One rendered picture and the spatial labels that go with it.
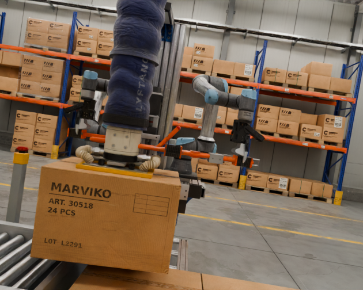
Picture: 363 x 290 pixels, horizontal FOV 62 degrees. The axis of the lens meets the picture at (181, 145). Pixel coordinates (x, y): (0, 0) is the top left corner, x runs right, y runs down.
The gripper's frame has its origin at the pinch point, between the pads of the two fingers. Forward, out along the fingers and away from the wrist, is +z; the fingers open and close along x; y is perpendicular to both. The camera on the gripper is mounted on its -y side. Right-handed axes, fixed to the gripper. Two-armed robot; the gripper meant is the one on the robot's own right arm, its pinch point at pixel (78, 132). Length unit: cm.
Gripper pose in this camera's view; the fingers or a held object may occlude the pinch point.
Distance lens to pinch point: 181.8
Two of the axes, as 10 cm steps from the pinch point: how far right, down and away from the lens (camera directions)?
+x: -0.5, -0.5, 10.0
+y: 9.9, 1.6, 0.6
